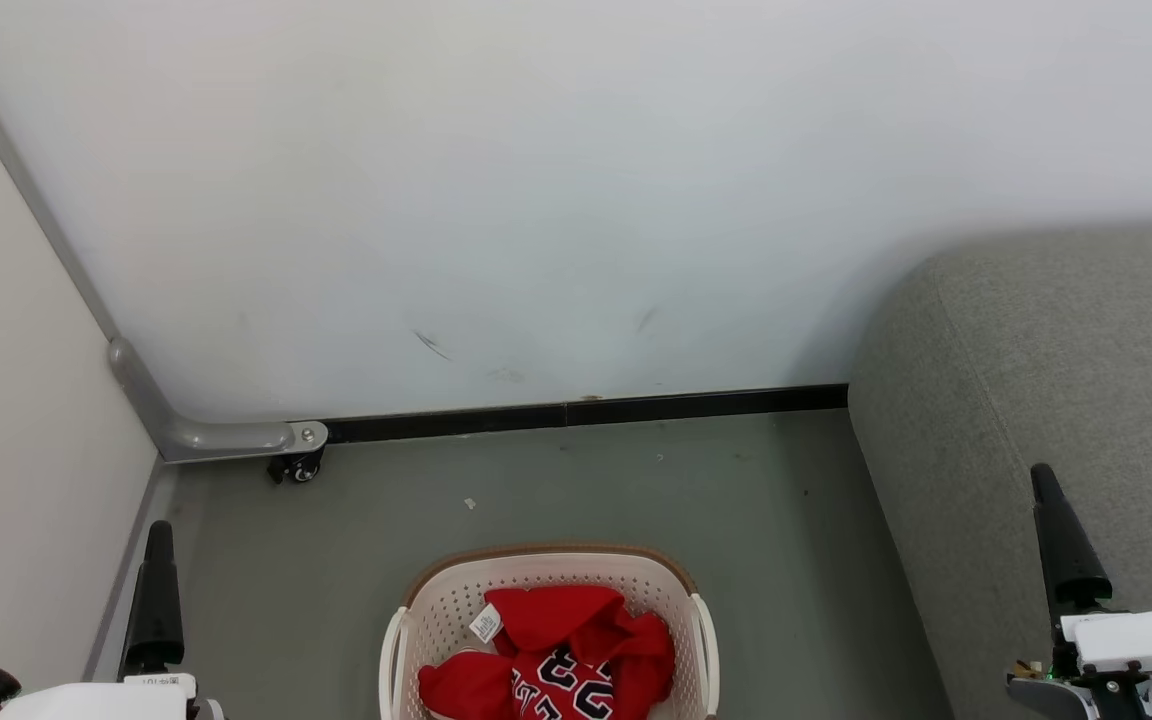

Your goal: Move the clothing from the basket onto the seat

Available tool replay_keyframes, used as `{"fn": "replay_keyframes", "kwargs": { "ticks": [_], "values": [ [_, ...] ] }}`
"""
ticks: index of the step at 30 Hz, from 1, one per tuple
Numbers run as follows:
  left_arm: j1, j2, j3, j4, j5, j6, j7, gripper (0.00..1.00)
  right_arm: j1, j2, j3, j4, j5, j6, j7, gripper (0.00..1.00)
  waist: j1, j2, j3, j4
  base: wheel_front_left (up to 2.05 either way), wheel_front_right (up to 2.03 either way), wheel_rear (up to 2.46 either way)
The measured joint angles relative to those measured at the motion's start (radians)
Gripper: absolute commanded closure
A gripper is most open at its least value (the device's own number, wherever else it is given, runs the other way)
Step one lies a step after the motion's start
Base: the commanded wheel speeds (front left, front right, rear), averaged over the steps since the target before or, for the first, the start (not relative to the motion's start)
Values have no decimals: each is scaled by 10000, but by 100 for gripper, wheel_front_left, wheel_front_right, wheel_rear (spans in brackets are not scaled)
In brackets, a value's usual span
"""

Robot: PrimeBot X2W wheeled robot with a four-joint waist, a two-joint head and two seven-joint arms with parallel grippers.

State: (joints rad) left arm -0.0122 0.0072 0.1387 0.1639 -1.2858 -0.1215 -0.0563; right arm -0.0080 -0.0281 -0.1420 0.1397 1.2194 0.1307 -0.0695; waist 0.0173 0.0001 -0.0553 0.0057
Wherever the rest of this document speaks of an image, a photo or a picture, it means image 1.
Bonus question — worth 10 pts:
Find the grey fabric sofa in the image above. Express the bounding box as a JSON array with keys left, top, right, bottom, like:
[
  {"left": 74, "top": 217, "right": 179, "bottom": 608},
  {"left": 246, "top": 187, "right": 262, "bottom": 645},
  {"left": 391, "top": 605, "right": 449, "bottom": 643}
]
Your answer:
[{"left": 848, "top": 222, "right": 1152, "bottom": 720}]

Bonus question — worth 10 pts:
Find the grey metal partition foot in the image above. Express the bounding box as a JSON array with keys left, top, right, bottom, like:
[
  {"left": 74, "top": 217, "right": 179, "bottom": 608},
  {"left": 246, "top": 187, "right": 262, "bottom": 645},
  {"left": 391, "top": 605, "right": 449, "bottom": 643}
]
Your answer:
[{"left": 107, "top": 337, "right": 329, "bottom": 464}]

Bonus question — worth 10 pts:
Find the cream perforated laundry basket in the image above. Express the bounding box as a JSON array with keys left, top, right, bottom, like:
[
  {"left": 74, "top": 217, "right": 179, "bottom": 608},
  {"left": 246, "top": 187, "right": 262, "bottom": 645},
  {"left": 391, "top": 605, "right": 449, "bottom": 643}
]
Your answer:
[{"left": 379, "top": 544, "right": 721, "bottom": 720}]

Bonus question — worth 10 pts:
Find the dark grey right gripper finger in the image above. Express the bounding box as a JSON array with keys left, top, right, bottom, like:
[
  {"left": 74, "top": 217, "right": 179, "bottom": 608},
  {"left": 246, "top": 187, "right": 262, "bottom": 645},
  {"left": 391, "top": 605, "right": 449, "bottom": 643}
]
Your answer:
[{"left": 1030, "top": 463, "right": 1113, "bottom": 613}]

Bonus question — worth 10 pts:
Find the black caster wheel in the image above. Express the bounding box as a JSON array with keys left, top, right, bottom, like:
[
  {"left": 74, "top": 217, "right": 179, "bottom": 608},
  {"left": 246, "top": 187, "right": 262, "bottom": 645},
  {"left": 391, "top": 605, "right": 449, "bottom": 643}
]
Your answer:
[{"left": 267, "top": 449, "right": 325, "bottom": 486}]

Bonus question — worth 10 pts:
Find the black baseboard strip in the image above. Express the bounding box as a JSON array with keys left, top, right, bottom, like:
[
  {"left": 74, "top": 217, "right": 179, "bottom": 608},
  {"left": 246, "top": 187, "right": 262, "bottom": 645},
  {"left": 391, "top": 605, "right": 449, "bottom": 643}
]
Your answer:
[{"left": 324, "top": 384, "right": 850, "bottom": 445}]

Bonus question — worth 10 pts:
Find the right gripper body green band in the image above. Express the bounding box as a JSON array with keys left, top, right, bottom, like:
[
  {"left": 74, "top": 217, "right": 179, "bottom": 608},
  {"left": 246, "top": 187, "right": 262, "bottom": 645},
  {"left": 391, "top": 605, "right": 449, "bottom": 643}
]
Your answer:
[{"left": 1006, "top": 655, "right": 1152, "bottom": 720}]

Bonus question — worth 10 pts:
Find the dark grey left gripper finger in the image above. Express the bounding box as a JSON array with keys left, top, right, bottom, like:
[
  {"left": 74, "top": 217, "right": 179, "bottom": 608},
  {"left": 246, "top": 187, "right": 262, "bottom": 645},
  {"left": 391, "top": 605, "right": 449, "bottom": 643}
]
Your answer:
[{"left": 124, "top": 520, "right": 185, "bottom": 674}]

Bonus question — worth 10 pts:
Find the red basketball jersey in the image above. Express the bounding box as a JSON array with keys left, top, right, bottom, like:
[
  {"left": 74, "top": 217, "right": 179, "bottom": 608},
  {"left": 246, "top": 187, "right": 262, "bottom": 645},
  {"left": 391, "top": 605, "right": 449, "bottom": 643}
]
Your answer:
[{"left": 417, "top": 585, "right": 677, "bottom": 720}]

